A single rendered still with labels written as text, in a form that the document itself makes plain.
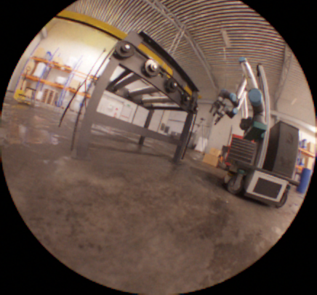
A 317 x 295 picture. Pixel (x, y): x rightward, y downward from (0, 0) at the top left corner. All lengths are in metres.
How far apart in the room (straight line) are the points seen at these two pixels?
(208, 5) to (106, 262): 8.57
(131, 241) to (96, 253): 0.11
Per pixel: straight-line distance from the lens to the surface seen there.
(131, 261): 0.32
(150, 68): 0.89
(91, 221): 0.37
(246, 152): 2.67
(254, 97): 1.02
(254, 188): 1.04
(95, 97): 0.70
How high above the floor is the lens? 0.31
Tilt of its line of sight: 1 degrees down
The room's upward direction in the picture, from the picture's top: 18 degrees clockwise
